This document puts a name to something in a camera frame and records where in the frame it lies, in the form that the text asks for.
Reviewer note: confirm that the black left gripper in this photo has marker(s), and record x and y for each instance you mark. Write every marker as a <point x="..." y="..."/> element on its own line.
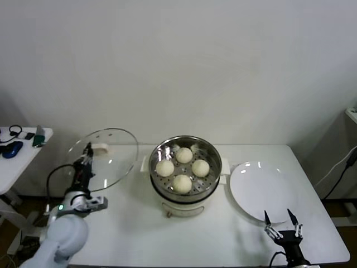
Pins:
<point x="83" y="178"/>

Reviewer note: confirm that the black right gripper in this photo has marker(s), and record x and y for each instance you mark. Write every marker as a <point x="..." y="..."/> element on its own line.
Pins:
<point x="290" y="240"/>

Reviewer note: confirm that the round glass pot lid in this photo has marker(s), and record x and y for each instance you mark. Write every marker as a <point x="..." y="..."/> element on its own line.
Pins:
<point x="117" y="156"/>

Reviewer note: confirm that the white steamed baozi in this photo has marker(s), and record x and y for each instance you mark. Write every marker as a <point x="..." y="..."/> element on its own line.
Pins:
<point x="200" y="168"/>
<point x="182" y="184"/>
<point x="184" y="155"/>
<point x="165" y="169"/>

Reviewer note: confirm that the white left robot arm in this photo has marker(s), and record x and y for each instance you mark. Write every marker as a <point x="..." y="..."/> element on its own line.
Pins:
<point x="67" y="231"/>

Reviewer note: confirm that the stainless steel steamer basket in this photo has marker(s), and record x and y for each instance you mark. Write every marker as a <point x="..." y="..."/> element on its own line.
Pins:
<point x="214" y="167"/>

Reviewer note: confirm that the white round plate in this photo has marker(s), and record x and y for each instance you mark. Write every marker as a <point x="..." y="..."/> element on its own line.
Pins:
<point x="259" y="190"/>

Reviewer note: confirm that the green clamp tool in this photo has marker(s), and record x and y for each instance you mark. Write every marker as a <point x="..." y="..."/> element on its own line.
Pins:
<point x="39" y="138"/>

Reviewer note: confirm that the white side table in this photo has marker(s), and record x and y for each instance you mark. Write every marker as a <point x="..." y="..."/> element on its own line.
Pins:
<point x="25" y="162"/>

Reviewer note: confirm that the small white black device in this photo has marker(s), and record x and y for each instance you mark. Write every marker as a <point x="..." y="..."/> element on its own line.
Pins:
<point x="26" y="136"/>

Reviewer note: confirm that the white stand foot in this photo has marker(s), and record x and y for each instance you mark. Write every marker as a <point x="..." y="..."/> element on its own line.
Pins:
<point x="346" y="220"/>

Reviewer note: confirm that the blue computer mouse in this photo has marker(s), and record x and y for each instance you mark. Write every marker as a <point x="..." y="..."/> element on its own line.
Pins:
<point x="12" y="149"/>

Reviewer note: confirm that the black headset loop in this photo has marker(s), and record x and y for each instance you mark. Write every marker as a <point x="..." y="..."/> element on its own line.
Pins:
<point x="11" y="128"/>

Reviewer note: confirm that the white electric cooker base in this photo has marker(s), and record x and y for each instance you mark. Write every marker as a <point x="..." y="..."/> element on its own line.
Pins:
<point x="181" y="208"/>

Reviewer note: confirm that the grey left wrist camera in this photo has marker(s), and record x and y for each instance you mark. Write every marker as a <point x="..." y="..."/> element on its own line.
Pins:
<point x="97" y="203"/>

